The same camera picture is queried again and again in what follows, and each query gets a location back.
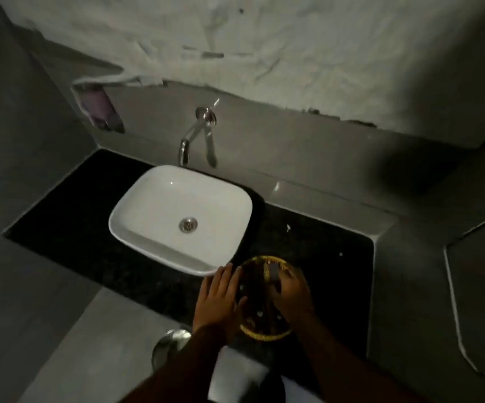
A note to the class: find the person's left hand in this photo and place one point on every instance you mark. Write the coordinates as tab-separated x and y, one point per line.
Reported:
216	306

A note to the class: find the person's right hand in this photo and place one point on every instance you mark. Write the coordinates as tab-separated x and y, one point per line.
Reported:
295	298

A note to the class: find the person's left middle finger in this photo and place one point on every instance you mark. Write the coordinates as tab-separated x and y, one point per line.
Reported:
227	276

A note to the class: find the person's right fingers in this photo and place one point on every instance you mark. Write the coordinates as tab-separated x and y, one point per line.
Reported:
283	277

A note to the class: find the person's left little finger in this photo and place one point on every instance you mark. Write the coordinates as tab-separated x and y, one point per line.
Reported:
206	286

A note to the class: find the person's left thumb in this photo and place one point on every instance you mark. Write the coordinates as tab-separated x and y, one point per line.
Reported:
241	308

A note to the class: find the gold-rimmed glass plate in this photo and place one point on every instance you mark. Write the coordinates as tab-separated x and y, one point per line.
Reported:
263	314

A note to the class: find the person's right forearm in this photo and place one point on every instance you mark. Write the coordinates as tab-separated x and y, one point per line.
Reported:
343	365

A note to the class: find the person's left forearm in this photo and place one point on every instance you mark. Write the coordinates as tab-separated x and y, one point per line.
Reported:
179	371

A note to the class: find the chrome sink drain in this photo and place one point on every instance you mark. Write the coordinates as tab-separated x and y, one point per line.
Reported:
188	224

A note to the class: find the white cloth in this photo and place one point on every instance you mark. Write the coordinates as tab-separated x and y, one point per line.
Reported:
234	375

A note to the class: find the white ceramic sink basin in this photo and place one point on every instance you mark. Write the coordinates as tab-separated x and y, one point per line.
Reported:
171	214

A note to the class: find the chrome wall faucet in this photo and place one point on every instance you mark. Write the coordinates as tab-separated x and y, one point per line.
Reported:
196	130

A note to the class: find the purple object in wall niche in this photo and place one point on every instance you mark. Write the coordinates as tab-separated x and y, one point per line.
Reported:
99	105

